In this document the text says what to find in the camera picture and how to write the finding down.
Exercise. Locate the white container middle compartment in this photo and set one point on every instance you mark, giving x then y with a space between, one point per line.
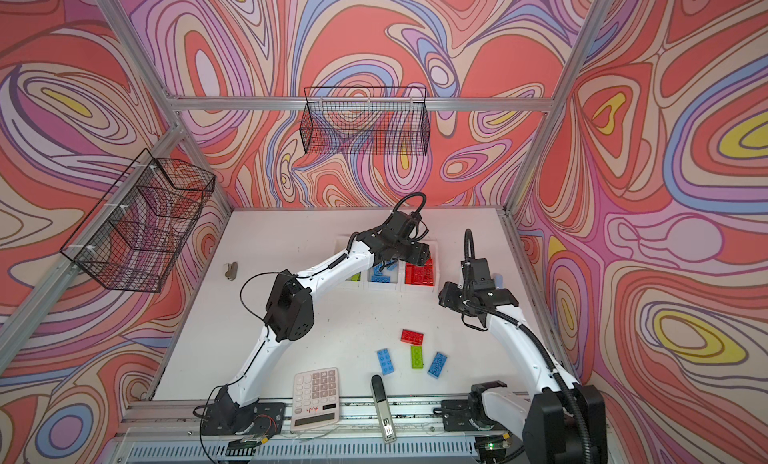
383 287

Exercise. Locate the white container right compartment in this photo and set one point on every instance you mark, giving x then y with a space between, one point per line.
421 289

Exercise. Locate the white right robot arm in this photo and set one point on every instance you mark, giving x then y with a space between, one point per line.
561 420

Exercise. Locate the blue lego brick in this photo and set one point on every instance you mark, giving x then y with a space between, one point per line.
385 361
437 365
384 274

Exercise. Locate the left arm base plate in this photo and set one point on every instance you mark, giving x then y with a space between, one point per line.
224 418

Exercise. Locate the green lego brick studs up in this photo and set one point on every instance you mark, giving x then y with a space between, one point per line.
416 357

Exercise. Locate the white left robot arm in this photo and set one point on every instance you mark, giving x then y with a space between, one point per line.
289 313

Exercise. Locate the black silver stapler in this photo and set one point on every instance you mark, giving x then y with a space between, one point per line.
381 403

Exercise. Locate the white pink calculator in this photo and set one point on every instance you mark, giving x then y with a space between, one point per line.
315 400

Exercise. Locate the black wire basket back wall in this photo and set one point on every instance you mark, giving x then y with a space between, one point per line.
365 120

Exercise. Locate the red lego brick studs up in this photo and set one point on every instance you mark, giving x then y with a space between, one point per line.
412 337

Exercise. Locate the white container compartment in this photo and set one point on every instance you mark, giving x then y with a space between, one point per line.
383 287
421 289
350 262

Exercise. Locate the olive small object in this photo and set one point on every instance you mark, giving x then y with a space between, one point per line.
231 271

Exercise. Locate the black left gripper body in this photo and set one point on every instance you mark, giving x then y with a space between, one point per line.
415 254

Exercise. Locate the red arch lego piece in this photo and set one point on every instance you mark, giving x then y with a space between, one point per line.
420 275

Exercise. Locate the black wire basket left wall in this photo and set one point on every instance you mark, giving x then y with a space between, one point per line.
131 239

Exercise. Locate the black wire basket wall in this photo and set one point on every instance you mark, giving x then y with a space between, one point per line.
365 120
131 239

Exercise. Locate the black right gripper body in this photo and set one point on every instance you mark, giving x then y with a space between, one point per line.
458 298

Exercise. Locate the white container left compartment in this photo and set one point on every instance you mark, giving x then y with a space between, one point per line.
350 262

